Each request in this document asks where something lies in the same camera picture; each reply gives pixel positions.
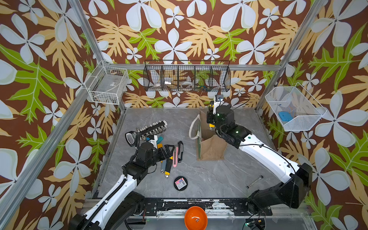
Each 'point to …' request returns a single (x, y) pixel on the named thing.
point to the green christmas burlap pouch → (210, 146)
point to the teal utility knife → (160, 139)
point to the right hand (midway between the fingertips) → (210, 106)
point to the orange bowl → (196, 218)
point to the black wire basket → (187, 75)
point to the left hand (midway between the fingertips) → (170, 147)
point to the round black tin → (180, 183)
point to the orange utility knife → (159, 145)
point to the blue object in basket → (285, 116)
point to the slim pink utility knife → (175, 156)
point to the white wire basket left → (107, 85)
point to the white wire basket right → (306, 110)
